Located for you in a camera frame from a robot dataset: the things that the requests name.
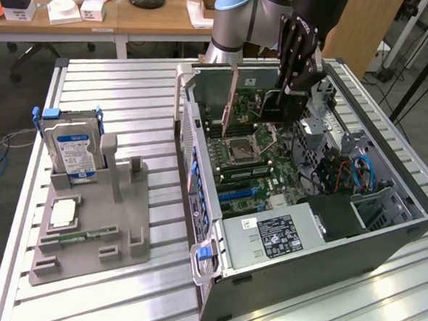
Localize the blue expansion slot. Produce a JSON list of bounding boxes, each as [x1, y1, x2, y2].
[[217, 184, 260, 204]]

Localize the black and red wire bundle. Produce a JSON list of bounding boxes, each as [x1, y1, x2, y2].
[[316, 152, 353, 195]]

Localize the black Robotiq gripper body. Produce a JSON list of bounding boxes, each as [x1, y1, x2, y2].
[[288, 0, 352, 65]]

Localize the wooden cabinet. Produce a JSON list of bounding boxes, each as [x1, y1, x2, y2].
[[319, 0, 406, 77]]

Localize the black office chair base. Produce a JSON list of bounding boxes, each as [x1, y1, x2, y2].
[[4, 37, 97, 89]]

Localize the silver chipset heatsink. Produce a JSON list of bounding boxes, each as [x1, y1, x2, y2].
[[268, 195, 291, 210]]

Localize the hard disk with blue carrier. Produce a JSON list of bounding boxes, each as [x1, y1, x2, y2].
[[27, 102, 111, 187]]

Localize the grey plastic parts rack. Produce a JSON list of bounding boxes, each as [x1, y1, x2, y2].
[[28, 127, 159, 294]]

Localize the black plastic shroud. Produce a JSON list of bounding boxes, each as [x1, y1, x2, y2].
[[305, 193, 371, 245]]

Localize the white paper stack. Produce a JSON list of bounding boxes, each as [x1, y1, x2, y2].
[[184, 0, 216, 31]]

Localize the installed RAM stick with label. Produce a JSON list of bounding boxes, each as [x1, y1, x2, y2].
[[215, 160, 273, 185]]

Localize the CPU socket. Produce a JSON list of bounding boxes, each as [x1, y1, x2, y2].
[[223, 134, 266, 168]]

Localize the black stand pole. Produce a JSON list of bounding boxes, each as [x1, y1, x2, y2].
[[389, 18, 428, 126]]

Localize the grey power supply unit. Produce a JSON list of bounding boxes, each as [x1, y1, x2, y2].
[[220, 198, 328, 275]]

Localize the grey metal disk bay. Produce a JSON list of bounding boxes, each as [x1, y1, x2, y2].
[[347, 183, 416, 234]]

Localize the black graphics card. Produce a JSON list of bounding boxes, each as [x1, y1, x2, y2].
[[221, 62, 312, 145]]

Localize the white boxes on desk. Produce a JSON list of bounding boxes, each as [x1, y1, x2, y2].
[[46, 0, 83, 27]]

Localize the small white cardboard box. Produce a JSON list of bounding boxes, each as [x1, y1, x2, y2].
[[78, 0, 107, 23]]

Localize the green motherboard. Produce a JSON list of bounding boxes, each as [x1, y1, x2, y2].
[[194, 105, 314, 225]]

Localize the long wooden desk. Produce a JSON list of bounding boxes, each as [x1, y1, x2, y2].
[[0, 0, 319, 71]]

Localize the black RAM slots bank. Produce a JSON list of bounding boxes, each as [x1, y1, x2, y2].
[[203, 115, 257, 141]]

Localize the white box with black label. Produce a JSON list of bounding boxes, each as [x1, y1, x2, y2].
[[0, 0, 38, 23]]

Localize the white floor cable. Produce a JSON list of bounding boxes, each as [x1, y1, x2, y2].
[[0, 127, 38, 150]]

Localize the metal socket cover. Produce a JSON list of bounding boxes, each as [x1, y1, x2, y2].
[[252, 121, 281, 153]]

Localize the perforated metal drive cage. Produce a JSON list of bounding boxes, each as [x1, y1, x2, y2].
[[293, 76, 353, 171]]

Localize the white table frame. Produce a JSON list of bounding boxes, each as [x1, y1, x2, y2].
[[379, 0, 428, 98]]

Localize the black power adapter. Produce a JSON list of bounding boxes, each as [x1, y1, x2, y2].
[[376, 68, 397, 84]]

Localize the silver CPU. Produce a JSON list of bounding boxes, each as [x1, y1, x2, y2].
[[49, 198, 80, 229]]

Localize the open dark grey PC case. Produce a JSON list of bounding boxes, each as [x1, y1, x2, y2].
[[160, 54, 428, 321]]

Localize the blue disk wire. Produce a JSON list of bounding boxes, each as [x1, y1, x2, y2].
[[350, 153, 379, 192]]

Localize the green RAM stick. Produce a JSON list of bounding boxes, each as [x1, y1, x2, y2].
[[45, 224, 118, 248]]

